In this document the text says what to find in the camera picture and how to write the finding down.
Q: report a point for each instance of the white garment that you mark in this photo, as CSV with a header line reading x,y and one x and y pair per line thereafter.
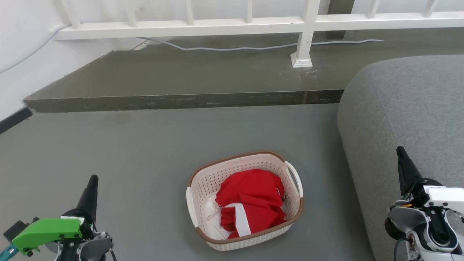
x,y
212,210

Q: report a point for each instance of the white wooden railing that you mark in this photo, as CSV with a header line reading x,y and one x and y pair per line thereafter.
x,y
306,25

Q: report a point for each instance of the red garment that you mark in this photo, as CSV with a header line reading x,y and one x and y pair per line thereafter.
x,y
253,192

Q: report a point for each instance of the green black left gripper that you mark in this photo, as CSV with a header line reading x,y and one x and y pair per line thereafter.
x,y
47,229

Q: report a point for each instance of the grey fabric sofa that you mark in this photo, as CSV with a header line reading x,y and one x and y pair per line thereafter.
x,y
409,108

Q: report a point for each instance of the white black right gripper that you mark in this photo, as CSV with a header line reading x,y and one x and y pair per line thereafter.
x,y
436,194

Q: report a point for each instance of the cream perforated laundry basket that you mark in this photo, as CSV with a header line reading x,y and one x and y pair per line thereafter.
x,y
203,188

